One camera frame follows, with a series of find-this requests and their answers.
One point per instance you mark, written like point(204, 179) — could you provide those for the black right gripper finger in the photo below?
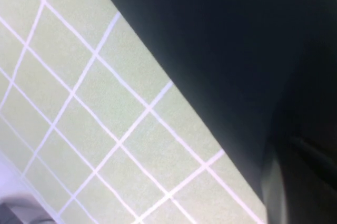
point(310, 195)

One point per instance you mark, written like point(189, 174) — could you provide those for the black printed glasses case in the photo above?
point(210, 37)

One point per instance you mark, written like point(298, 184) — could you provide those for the green white checked tablecloth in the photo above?
point(92, 102)

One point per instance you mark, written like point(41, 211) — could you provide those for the grey blurry object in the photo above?
point(18, 210)

